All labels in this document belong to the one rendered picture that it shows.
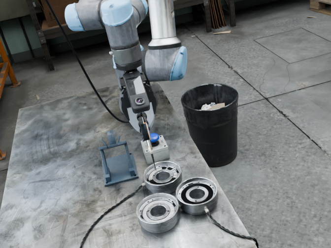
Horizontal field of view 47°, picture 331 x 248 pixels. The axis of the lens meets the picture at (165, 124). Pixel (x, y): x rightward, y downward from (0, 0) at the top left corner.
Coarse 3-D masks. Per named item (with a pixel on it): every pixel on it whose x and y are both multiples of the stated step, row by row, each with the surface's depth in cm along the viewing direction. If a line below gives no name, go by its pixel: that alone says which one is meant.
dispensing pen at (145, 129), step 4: (140, 116) 108; (144, 120) 108; (140, 124) 106; (144, 124) 106; (144, 128) 106; (144, 132) 106; (144, 136) 106; (148, 136) 106; (144, 140) 106; (148, 140) 107; (148, 144) 107; (148, 148) 107; (152, 152) 107; (152, 156) 107
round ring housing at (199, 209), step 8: (184, 184) 100; (208, 184) 99; (176, 192) 97; (192, 192) 99; (200, 192) 99; (216, 192) 94; (192, 200) 95; (200, 200) 94; (208, 200) 92; (216, 200) 94; (184, 208) 94; (192, 208) 93; (200, 208) 92; (208, 208) 93
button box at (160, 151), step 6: (162, 138) 118; (144, 144) 117; (156, 144) 115; (162, 144) 115; (144, 150) 114; (156, 150) 113; (162, 150) 114; (150, 156) 114; (156, 156) 114; (162, 156) 115; (168, 156) 116; (150, 162) 115
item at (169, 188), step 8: (152, 168) 108; (176, 168) 107; (144, 176) 104; (160, 176) 107; (168, 176) 107; (152, 184) 101; (168, 184) 100; (176, 184) 102; (152, 192) 104; (160, 192) 101; (168, 192) 102
